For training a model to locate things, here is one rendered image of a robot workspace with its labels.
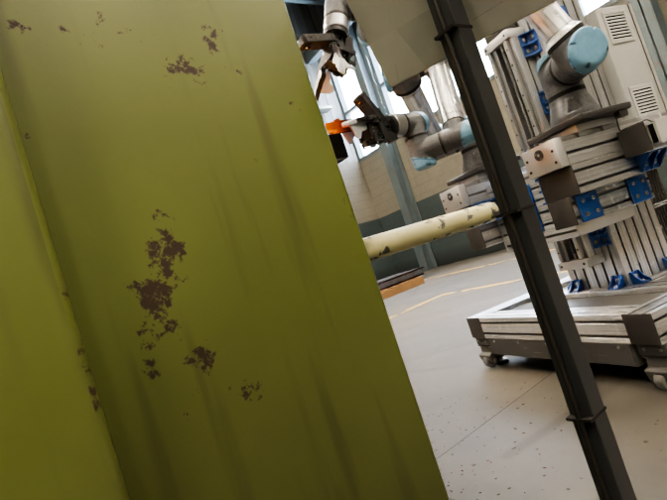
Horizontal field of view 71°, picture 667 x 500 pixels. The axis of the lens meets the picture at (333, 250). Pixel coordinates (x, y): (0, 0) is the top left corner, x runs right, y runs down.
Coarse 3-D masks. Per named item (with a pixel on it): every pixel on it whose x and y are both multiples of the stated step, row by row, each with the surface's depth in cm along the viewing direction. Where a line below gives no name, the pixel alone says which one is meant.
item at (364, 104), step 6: (360, 96) 143; (366, 96) 144; (354, 102) 146; (360, 102) 145; (366, 102) 144; (372, 102) 145; (360, 108) 147; (366, 108) 145; (372, 108) 145; (366, 114) 147; (372, 114) 146; (378, 114) 146; (384, 120) 147
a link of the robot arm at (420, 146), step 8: (416, 136) 152; (424, 136) 153; (432, 136) 152; (408, 144) 154; (416, 144) 152; (424, 144) 152; (432, 144) 151; (440, 144) 150; (416, 152) 153; (424, 152) 152; (432, 152) 151; (440, 152) 151; (416, 160) 153; (424, 160) 152; (432, 160) 153; (416, 168) 155; (424, 168) 154
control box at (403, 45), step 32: (352, 0) 88; (384, 0) 87; (416, 0) 85; (480, 0) 83; (512, 0) 81; (544, 0) 80; (384, 32) 90; (416, 32) 88; (480, 32) 86; (384, 64) 93; (416, 64) 92
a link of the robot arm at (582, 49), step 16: (528, 16) 140; (544, 16) 137; (560, 16) 136; (544, 32) 139; (560, 32) 136; (576, 32) 133; (592, 32) 133; (560, 48) 137; (576, 48) 133; (592, 48) 133; (560, 64) 140; (576, 64) 135; (592, 64) 134; (560, 80) 146; (576, 80) 143
